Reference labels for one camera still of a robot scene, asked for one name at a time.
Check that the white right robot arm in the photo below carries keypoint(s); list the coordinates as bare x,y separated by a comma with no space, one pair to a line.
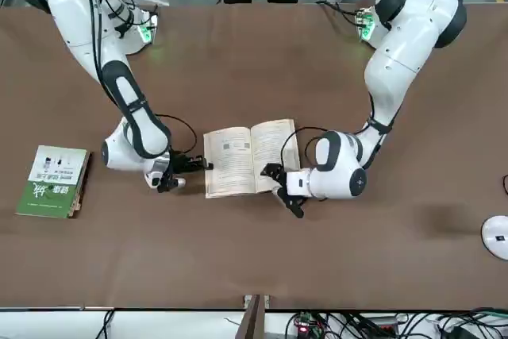
67,17

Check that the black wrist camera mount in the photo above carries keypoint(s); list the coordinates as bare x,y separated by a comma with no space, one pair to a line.
164,186

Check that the white desk lamp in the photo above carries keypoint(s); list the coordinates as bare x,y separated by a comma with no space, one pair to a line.
496,237

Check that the blue white cover paperback book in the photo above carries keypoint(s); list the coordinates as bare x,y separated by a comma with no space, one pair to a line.
234,164

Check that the red-lit circuit board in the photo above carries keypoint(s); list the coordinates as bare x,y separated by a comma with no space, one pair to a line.
303,329

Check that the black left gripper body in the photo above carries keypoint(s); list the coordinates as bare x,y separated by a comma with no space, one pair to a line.
282,184

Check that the green white cover book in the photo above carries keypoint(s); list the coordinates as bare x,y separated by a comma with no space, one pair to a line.
43,200

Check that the grey usb hub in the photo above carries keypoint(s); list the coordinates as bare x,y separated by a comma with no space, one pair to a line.
383,322

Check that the aluminium divider post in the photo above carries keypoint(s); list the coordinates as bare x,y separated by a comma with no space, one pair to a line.
254,319

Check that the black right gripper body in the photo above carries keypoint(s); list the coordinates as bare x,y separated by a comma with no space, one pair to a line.
180,162

